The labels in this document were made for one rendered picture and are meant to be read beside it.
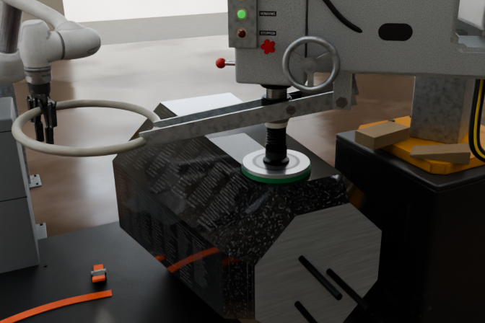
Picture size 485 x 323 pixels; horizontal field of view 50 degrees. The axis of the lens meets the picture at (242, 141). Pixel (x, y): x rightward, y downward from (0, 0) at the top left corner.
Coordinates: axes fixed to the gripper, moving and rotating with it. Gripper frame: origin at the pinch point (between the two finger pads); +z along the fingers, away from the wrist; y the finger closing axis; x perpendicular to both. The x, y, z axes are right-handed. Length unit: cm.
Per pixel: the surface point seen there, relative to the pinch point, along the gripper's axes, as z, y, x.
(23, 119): -10.4, 4.9, -11.8
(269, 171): -5, 88, 9
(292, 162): -6, 91, 18
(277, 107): -25, 88, 11
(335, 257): 20, 110, 14
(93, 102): -10.1, 8.7, 16.6
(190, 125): -16, 62, 4
